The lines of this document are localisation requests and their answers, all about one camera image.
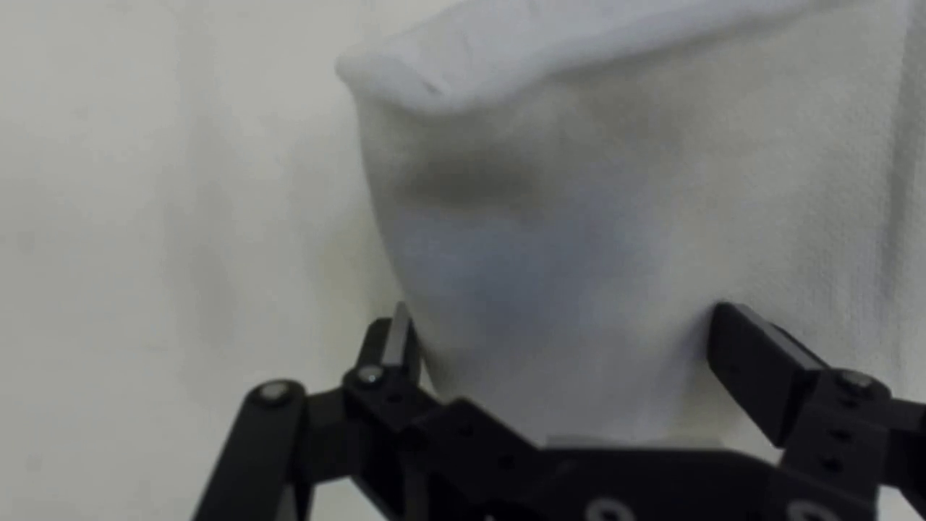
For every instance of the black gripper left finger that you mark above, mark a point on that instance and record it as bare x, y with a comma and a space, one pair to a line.
388, 348

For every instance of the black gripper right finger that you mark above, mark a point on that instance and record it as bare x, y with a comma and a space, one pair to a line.
763, 370

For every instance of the white towel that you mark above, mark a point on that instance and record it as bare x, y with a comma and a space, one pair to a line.
568, 186

